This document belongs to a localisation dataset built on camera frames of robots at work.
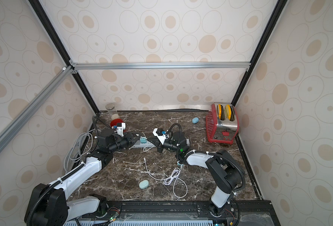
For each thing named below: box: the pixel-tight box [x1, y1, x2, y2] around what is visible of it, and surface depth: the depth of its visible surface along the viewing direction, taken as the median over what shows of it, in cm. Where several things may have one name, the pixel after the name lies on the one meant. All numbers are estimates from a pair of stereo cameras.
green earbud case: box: [138, 179, 150, 190], surface depth 83 cm
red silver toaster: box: [206, 103, 240, 145], surface depth 95 cm
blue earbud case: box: [191, 116, 199, 124], surface depth 115 cm
